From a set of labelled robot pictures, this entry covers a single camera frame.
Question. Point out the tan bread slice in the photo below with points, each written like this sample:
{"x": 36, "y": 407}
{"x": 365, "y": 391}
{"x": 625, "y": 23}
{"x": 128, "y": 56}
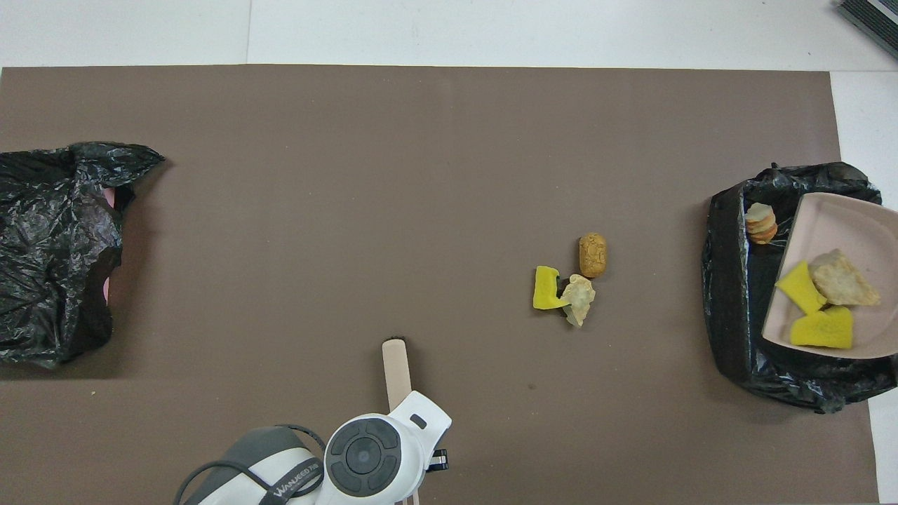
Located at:
{"x": 842, "y": 279}

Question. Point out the large yellow sponge piece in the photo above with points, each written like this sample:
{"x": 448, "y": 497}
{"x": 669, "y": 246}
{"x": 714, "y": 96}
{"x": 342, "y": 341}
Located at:
{"x": 822, "y": 328}

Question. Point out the yellow sponge with green pad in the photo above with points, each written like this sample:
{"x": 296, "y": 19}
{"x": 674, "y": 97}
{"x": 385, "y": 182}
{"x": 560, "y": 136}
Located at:
{"x": 545, "y": 289}

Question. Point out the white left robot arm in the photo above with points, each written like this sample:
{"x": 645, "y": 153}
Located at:
{"x": 365, "y": 456}

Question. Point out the round tan bread bun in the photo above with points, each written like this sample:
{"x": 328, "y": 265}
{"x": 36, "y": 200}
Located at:
{"x": 761, "y": 223}

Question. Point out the small yellow sponge piece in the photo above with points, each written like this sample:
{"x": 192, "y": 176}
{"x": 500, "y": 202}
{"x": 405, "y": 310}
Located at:
{"x": 800, "y": 287}

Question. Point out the brown fried croquette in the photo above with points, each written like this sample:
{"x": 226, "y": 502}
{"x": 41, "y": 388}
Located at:
{"x": 593, "y": 254}

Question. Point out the beige hand brush black bristles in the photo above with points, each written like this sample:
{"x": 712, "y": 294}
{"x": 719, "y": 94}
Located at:
{"x": 396, "y": 372}

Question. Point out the beige plastic dustpan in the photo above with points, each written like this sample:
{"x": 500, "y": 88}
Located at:
{"x": 863, "y": 231}

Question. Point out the dark ribbed floor mat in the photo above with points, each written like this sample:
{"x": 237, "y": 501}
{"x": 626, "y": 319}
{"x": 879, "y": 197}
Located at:
{"x": 873, "y": 21}

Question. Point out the pink bin with black bag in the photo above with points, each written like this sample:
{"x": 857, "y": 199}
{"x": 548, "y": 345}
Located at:
{"x": 56, "y": 245}

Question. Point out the brown table mat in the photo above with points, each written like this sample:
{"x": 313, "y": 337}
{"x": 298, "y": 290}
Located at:
{"x": 421, "y": 140}

